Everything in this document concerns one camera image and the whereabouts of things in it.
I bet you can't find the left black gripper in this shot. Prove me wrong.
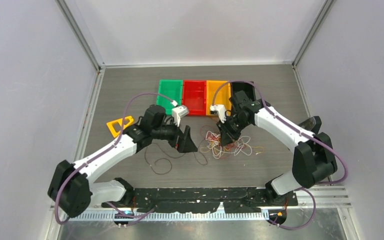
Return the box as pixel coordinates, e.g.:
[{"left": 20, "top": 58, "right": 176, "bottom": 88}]
[{"left": 151, "top": 115, "right": 198, "bottom": 153}]

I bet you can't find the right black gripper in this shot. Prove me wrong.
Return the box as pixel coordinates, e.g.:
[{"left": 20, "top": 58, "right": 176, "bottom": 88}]
[{"left": 216, "top": 114, "right": 251, "bottom": 148}]

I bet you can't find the brown wire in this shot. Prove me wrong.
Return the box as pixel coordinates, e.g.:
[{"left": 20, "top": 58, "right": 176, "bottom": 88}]
[{"left": 144, "top": 140, "right": 209, "bottom": 176}]

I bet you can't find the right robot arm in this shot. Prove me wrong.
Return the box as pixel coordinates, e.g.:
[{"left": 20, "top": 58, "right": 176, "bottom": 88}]
[{"left": 210, "top": 90, "right": 338, "bottom": 205}]

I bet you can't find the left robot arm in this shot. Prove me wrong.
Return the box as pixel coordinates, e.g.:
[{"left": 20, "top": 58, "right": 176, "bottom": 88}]
[{"left": 47, "top": 105, "right": 198, "bottom": 218}]

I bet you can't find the yellow plastic bin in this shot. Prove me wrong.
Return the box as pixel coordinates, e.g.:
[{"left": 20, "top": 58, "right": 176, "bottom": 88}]
[{"left": 205, "top": 80, "right": 232, "bottom": 116}]

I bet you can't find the black plastic bin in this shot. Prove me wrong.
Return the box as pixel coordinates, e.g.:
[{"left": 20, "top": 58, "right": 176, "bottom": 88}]
[{"left": 230, "top": 82, "right": 256, "bottom": 101}]

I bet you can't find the red plastic bin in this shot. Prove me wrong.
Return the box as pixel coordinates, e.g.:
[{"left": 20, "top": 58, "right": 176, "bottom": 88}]
[{"left": 182, "top": 80, "right": 207, "bottom": 116}]

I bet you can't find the green plastic bin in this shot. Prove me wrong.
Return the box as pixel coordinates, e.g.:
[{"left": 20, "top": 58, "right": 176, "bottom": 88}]
[{"left": 156, "top": 79, "right": 183, "bottom": 116}]

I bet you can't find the yellow triangular plastic piece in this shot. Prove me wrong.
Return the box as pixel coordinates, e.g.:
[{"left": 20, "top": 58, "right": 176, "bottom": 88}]
[{"left": 106, "top": 115, "right": 135, "bottom": 138}]

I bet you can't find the black clear-topped device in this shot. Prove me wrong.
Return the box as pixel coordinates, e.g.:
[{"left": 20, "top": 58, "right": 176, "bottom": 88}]
[{"left": 298, "top": 115, "right": 322, "bottom": 135}]

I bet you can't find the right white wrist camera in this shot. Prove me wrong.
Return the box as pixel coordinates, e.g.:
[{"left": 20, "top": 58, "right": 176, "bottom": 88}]
[{"left": 209, "top": 104, "right": 227, "bottom": 123}]

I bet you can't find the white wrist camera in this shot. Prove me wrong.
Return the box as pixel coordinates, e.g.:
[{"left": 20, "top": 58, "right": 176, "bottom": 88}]
[
  {"left": 209, "top": 104, "right": 227, "bottom": 123},
  {"left": 171, "top": 100, "right": 189, "bottom": 127}
]

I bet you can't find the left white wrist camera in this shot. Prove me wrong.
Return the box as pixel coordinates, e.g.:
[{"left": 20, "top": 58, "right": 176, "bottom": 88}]
[{"left": 171, "top": 100, "right": 189, "bottom": 127}]

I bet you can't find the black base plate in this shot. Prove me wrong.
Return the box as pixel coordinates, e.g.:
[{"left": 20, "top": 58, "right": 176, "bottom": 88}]
[{"left": 112, "top": 187, "right": 298, "bottom": 214}]

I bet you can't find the slotted cable duct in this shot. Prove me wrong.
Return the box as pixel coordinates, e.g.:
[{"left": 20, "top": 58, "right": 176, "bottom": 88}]
[{"left": 71, "top": 209, "right": 271, "bottom": 222}]

